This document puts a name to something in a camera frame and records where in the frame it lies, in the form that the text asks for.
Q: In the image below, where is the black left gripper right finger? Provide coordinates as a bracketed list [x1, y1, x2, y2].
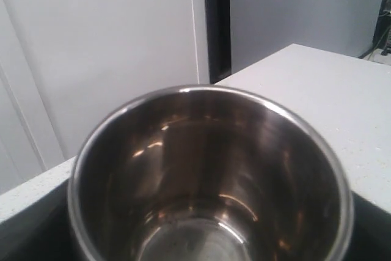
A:
[344, 193, 390, 260]

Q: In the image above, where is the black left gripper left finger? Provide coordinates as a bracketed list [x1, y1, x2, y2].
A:
[1, 181, 79, 260]

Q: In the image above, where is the stainless steel cup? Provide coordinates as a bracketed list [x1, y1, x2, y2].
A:
[67, 85, 354, 260]

